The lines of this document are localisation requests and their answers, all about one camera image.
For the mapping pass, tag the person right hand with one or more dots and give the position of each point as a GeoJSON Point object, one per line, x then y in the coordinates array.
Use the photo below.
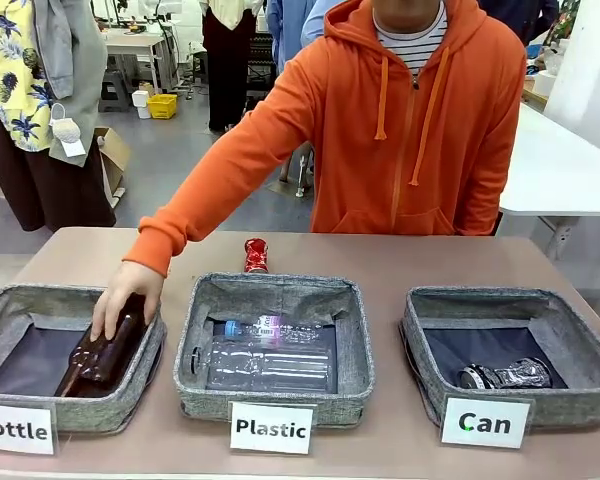
{"type": "Point", "coordinates": [130, 282]}

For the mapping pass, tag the clear plastic bottle blue cap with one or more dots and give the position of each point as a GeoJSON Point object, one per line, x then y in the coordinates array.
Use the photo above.
{"type": "Point", "coordinates": [280, 327]}

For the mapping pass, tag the large clear plastic bottle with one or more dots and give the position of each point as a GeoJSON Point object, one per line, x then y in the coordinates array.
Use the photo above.
{"type": "Point", "coordinates": [265, 365]}

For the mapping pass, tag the crushed black can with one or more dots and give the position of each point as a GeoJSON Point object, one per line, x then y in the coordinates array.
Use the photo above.
{"type": "Point", "coordinates": [510, 375]}

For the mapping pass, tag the person right forearm orange sleeve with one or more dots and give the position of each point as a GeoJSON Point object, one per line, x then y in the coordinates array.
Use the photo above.
{"type": "Point", "coordinates": [190, 210]}

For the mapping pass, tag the grey fabric basket bottle label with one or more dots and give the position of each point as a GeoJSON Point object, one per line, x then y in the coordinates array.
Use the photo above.
{"type": "Point", "coordinates": [105, 405]}

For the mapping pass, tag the crushed red can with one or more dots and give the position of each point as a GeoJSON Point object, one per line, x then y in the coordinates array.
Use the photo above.
{"type": "Point", "coordinates": [256, 257]}

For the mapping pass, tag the grey fabric basket plastic label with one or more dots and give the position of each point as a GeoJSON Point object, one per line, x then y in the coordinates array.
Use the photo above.
{"type": "Point", "coordinates": [275, 402]}

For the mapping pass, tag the white Can sign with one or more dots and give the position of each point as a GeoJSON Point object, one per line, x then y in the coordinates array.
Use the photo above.
{"type": "Point", "coordinates": [485, 423]}

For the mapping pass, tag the grey fabric basket can label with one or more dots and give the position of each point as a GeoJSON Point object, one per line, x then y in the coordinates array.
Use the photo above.
{"type": "Point", "coordinates": [560, 405]}

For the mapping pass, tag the cardboard box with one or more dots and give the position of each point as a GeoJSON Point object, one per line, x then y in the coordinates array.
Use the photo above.
{"type": "Point", "coordinates": [112, 160]}

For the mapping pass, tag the white plastic bin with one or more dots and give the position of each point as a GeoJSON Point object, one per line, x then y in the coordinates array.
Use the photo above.
{"type": "Point", "coordinates": [141, 104]}

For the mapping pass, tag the yellow plastic crate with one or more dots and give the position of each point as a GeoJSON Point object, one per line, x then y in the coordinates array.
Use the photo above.
{"type": "Point", "coordinates": [162, 106]}

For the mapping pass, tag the white Bottle sign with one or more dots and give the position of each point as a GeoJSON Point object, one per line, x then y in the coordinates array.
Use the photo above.
{"type": "Point", "coordinates": [15, 429]}

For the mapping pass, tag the grey step stool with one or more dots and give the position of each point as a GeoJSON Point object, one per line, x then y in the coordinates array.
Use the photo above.
{"type": "Point", "coordinates": [114, 92]}

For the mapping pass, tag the white Plastic sign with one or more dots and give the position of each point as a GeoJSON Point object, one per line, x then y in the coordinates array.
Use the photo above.
{"type": "Point", "coordinates": [271, 428]}

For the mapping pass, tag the person in yellow floral shirt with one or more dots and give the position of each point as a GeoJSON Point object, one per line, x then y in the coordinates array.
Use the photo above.
{"type": "Point", "coordinates": [20, 100]}

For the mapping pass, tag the white workbench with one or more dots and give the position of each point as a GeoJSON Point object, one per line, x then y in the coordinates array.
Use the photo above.
{"type": "Point", "coordinates": [140, 47]}

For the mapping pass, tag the grey jacket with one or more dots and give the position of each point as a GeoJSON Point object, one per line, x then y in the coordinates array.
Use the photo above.
{"type": "Point", "coordinates": [75, 50]}

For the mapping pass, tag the person in black skirt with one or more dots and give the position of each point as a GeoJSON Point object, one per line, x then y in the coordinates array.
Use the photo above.
{"type": "Point", "coordinates": [227, 60]}

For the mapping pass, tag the person in blue shirt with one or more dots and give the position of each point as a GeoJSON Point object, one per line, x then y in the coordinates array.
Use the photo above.
{"type": "Point", "coordinates": [292, 35]}

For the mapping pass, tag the person in orange hoodie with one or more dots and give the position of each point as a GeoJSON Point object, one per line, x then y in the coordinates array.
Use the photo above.
{"type": "Point", "coordinates": [420, 140]}

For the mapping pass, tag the white side table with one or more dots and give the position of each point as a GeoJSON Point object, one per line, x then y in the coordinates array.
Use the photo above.
{"type": "Point", "coordinates": [555, 170]}

